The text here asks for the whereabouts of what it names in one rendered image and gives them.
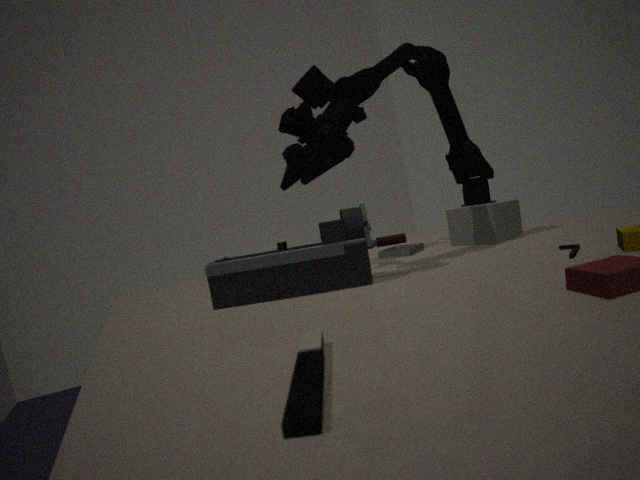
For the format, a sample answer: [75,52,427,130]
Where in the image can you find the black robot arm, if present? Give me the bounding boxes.
[278,43,494,207]

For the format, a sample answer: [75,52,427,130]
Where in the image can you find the olive yellow block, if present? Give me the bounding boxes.
[616,226,640,253]

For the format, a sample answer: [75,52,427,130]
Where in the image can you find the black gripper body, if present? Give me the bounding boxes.
[282,112,354,167]

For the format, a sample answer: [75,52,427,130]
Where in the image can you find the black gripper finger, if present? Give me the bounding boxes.
[300,137,345,185]
[280,153,306,190]

